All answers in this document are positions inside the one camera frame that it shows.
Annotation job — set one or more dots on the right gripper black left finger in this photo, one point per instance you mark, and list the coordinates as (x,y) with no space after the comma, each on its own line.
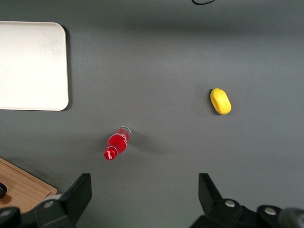
(78,197)

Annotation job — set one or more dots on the white rectangular plastic tray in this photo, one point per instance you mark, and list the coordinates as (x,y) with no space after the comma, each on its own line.
(31,66)

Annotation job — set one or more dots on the wooden drawer cabinet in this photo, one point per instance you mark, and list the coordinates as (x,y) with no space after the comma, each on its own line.
(23,173)

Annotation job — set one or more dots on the wooden drawer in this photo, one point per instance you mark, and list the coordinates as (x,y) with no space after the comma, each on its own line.
(23,192)

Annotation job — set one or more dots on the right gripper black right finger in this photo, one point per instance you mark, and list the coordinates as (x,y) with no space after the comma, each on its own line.
(211,202)

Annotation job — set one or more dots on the yellow lemon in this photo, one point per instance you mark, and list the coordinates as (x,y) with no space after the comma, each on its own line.
(222,102)

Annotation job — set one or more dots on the small red cola bottle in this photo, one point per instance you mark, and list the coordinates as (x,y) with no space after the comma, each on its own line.
(117,142)

